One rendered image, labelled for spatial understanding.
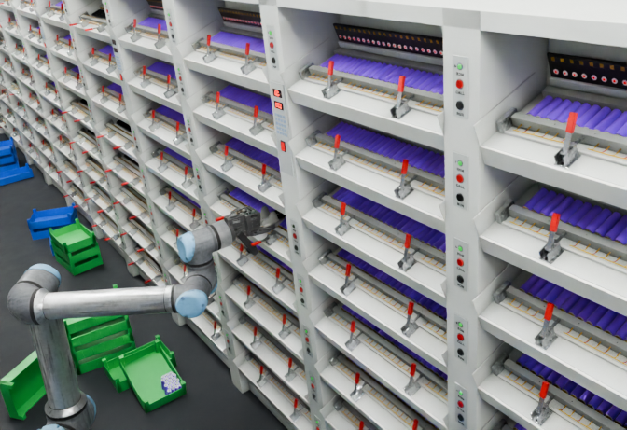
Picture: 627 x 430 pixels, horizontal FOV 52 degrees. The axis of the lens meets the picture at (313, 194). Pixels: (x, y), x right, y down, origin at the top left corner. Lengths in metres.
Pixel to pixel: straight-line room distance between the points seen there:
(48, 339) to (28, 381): 1.01
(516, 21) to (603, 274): 0.47
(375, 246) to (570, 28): 0.85
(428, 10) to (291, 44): 0.59
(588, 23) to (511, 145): 0.29
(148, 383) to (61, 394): 0.73
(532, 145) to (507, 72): 0.16
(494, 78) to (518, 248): 0.34
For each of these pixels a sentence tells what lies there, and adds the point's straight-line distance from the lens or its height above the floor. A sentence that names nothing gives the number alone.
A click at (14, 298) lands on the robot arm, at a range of 2.29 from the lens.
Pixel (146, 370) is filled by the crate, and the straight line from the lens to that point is 3.30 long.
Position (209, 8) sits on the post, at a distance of 2.48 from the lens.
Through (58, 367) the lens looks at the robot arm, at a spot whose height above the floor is 0.61.
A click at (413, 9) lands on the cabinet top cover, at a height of 1.80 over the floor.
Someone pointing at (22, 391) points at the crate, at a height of 0.07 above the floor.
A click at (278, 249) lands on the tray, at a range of 2.22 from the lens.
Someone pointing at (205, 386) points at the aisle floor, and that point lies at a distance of 3.22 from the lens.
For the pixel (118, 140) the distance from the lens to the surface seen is 3.64.
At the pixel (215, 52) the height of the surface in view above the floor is 1.57.
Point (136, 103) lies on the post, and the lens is 3.16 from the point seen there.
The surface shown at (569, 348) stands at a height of 1.16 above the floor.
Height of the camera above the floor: 2.01
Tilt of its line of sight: 24 degrees down
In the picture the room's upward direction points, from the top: 6 degrees counter-clockwise
